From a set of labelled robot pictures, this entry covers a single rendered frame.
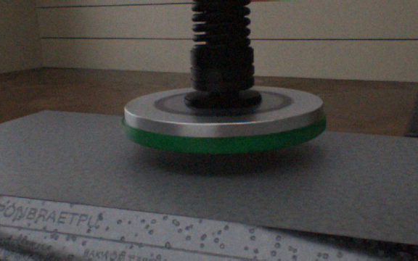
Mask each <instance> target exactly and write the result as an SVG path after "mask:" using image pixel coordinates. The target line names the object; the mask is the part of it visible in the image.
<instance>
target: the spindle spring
mask: <svg viewBox="0 0 418 261"><path fill-rule="evenodd" d="M192 1H193V2H199V3H196V4H193V5H192V6H191V9H192V11H193V12H198V13H200V14H194V15H192V21H193V22H205V21H211V20H225V19H233V18H238V20H234V21H227V22H212V23H203V24H196V25H193V26H192V31H193V32H195V33H204V32H211V31H220V30H233V29H238V31H234V32H228V33H212V34H202V35H194V36H193V37H192V40H193V41H194V42H195V43H197V42H213V41H228V40H234V39H238V41H235V42H229V43H215V44H200V45H197V44H196V45H194V46H193V48H192V49H194V50H198V51H228V50H238V49H244V48H247V47H248V46H249V45H250V44H251V40H250V39H249V38H247V37H248V36H250V34H251V30H250V29H249V28H246V27H247V26H248V25H250V23H251V20H250V18H248V17H246V16H249V15H250V13H251V11H250V9H249V8H248V7H245V6H247V5H249V4H250V1H251V0H220V1H207V2H204V0H192ZM235 7H238V9H237V10H230V11H222V12H208V13H204V11H206V10H214V9H228V8H235Z"/></svg>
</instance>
